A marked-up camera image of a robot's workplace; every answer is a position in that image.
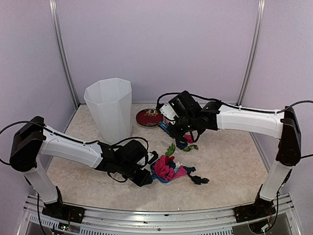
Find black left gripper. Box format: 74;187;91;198
118;160;152;187

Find blue dustpan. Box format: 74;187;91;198
151;162;176;184

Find blue hand brush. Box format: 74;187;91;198
158;121;172;137

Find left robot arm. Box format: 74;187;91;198
1;116;158;218

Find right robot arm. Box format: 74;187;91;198
156;91;303;217

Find green paper scrap right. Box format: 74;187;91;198
183;144;199;152

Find red floral plate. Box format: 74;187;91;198
135;108;163;128

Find black paper scrap curved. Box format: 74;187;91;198
188;175;210;185

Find white plastic trash bin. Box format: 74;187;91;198
84;78;132;144

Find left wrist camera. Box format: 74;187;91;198
148;151;159;165

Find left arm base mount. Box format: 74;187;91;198
42;187;86;224

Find right aluminium corner post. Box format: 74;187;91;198
235;0;266;108

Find aluminium corner post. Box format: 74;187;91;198
49;0;80;110
235;0;266;108

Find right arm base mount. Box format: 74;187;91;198
233;193;276;223

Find aluminium front rail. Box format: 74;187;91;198
17;200;300;235

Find left aluminium corner post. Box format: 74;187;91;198
49;0;80;110

